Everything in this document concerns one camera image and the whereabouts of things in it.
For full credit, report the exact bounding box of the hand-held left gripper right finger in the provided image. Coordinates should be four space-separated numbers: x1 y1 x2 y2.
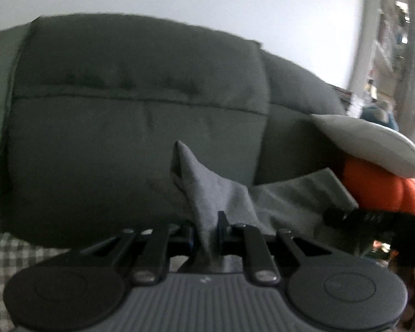
217 211 336 286

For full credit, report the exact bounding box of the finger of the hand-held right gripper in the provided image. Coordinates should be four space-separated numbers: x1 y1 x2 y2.
322 206 361 230

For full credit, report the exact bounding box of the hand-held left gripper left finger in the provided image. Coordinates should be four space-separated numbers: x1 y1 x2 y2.
71 219 196 284

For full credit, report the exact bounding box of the grey t-shirt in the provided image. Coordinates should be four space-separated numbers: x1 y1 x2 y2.
169 140 358 274

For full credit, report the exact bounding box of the orange knot cushion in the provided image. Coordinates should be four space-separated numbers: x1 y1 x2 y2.
342 155 415 218

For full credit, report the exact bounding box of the light grey pillow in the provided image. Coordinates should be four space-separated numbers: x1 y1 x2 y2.
309 113 415 178

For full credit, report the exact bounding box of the blue plush toy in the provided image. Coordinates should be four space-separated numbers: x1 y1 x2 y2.
361 100 400 132

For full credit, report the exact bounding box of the dark grey sofa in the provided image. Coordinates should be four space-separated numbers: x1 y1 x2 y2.
0 13 348 250

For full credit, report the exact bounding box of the white bookshelf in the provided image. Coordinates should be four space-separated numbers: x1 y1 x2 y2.
349 0 415 135

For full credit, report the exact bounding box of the grey white checked cloth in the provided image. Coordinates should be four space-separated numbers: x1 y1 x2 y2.
0 232 71 332

